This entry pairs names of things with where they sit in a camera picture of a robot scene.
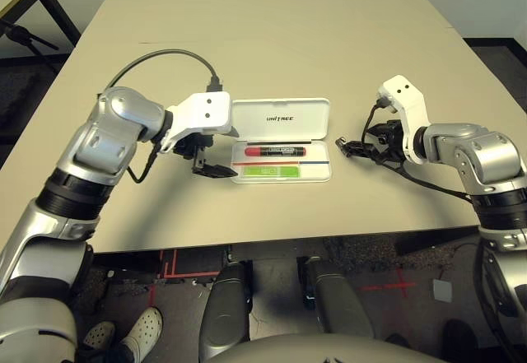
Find grey right robot leg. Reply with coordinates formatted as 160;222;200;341
306;258;375;339

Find green stationery stick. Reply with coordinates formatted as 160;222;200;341
241;165;301;179

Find black left camera cable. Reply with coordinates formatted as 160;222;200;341
105;49;226;92

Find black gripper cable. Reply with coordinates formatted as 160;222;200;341
126;142;160;185
378;159;474;204

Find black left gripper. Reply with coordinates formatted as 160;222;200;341
172;126;240;179

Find grey robot torso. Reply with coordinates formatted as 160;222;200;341
205;333;445;363

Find black framed side table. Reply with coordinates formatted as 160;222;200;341
0;0;82;47

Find white plastic pencil case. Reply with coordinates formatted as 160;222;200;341
230;97;333;184

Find black shoe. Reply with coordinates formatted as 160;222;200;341
385;333;411;350
442;318;481;363

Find black tripod stand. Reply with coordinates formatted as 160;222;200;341
0;19;61;72

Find black right camera cable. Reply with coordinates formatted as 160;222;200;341
361;98;392;144

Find black table underframe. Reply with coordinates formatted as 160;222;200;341
92;230;487;277

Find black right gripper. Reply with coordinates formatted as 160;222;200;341
347;119;407;166

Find white perforated clog shoe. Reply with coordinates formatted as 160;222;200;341
121;307;164;358
82;320;117;350

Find black camera cable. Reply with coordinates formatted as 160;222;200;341
105;49;226;92
361;98;392;144

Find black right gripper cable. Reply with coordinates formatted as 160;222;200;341
378;159;474;204

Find red black marker pen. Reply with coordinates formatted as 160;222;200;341
245;145;310;158

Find grey robot leg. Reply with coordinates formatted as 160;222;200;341
199;260;252;358
306;258;375;339

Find grey left robot leg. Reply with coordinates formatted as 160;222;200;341
199;260;252;358

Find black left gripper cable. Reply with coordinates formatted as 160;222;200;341
126;142;160;185

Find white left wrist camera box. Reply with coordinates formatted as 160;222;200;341
158;90;232;155

